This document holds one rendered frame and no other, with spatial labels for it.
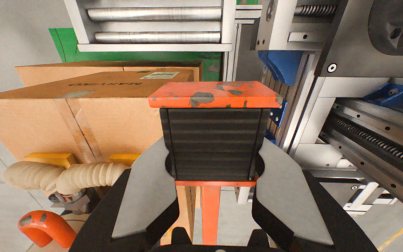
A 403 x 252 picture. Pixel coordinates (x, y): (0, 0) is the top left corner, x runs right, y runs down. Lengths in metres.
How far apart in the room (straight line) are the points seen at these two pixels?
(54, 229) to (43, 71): 0.95
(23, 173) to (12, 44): 1.80
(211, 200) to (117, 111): 0.23
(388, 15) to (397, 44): 0.05
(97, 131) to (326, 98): 0.55
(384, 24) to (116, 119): 0.45
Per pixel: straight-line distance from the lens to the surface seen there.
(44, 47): 1.92
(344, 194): 0.60
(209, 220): 0.21
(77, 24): 0.92
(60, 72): 1.11
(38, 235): 0.38
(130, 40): 0.85
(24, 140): 0.49
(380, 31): 0.36
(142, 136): 0.31
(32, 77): 1.24
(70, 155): 0.43
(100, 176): 0.29
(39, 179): 0.36
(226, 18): 0.73
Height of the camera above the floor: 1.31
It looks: 62 degrees down
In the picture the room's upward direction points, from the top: 175 degrees counter-clockwise
